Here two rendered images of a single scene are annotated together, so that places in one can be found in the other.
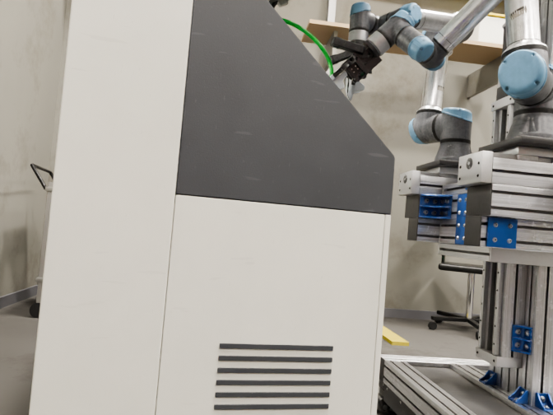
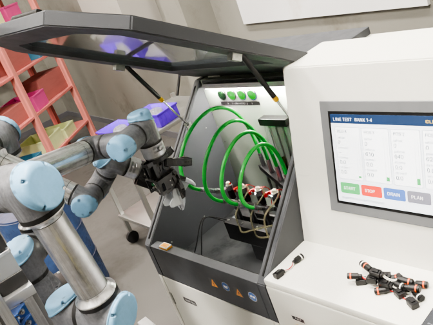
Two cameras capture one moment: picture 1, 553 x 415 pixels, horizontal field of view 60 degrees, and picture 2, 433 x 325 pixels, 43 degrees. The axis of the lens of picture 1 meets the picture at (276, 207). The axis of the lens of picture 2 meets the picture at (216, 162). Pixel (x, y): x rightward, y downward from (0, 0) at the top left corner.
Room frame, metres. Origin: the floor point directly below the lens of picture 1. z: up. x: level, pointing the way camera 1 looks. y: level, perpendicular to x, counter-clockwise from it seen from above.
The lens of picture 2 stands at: (3.34, -0.71, 2.01)
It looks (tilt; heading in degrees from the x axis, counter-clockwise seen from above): 22 degrees down; 158
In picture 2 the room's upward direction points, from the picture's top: 21 degrees counter-clockwise
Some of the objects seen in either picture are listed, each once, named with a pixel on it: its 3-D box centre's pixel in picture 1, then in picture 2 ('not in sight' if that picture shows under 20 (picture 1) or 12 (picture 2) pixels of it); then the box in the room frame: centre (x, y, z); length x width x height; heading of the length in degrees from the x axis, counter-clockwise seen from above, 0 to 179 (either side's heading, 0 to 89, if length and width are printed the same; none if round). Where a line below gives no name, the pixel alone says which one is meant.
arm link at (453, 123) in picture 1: (454, 124); (73, 309); (1.91, -0.69, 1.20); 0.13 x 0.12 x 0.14; 34
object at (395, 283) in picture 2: not in sight; (386, 280); (2.33, 0.05, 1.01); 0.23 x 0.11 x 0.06; 14
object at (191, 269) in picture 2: not in sight; (208, 275); (1.63, -0.21, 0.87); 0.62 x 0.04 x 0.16; 14
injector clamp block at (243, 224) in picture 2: not in sight; (268, 238); (1.69, 0.05, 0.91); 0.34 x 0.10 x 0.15; 14
